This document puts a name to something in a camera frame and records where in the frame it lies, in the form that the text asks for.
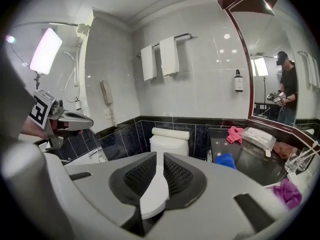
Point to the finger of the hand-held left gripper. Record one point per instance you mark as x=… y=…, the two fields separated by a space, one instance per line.
x=80 y=122

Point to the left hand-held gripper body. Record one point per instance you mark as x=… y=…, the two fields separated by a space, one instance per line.
x=41 y=109

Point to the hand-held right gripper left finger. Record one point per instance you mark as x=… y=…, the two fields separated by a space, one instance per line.
x=95 y=196

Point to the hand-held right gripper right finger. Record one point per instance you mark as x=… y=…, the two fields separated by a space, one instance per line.
x=225 y=209

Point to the blue cleaning cloth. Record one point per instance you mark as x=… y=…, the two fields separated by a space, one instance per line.
x=226 y=161

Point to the chrome bathtub faucet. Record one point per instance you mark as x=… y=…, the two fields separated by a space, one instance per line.
x=95 y=152

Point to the white bathtub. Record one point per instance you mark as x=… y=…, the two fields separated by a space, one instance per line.
x=80 y=160

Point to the chrome grab bar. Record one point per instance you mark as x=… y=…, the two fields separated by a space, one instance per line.
x=65 y=160

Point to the marble vanity counter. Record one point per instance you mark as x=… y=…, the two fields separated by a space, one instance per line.
x=255 y=164

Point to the white light panel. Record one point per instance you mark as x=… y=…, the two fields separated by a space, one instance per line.
x=46 y=51

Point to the purple cloth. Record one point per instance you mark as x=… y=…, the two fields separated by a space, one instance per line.
x=287 y=194

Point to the pink cloth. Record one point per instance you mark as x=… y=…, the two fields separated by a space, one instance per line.
x=235 y=134

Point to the brown cloth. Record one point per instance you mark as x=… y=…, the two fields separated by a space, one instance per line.
x=285 y=150

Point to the clear drinking glass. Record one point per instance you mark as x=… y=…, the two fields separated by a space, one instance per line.
x=297 y=161

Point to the white hanging towel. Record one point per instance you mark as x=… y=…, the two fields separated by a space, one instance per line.
x=148 y=64
x=169 y=56

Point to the beige wall telephone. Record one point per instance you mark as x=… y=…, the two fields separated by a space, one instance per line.
x=107 y=94

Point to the wall soap dispenser bottle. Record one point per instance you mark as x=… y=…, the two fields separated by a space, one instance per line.
x=238 y=82

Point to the chrome towel rail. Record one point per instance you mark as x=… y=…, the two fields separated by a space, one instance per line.
x=182 y=36

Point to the wood-framed wall mirror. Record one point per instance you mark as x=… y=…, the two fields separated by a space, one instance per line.
x=275 y=71

